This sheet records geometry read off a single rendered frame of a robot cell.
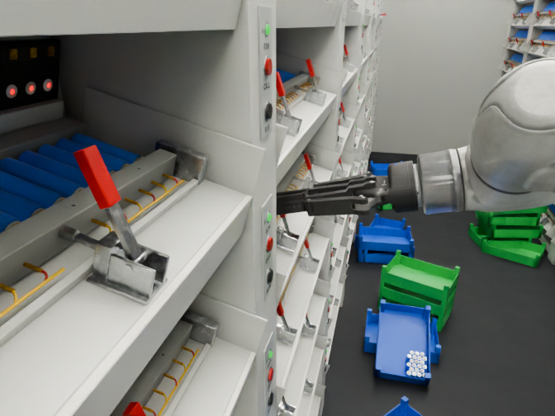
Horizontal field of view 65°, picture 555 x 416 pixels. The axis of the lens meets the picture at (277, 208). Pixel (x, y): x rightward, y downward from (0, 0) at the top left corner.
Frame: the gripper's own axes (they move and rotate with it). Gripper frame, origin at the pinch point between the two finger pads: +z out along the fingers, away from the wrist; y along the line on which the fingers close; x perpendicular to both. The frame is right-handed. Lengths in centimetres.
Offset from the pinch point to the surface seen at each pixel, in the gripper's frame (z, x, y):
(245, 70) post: -7.1, 21.8, -25.3
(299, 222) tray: 1.6, -7.8, 9.9
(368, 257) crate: 11, -98, 161
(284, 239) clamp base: 1.6, -6.1, -1.0
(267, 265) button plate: -2.6, 0.1, -21.2
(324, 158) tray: 1.3, -5.3, 44.3
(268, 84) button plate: -7.3, 19.9, -20.2
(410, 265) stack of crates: -13, -88, 133
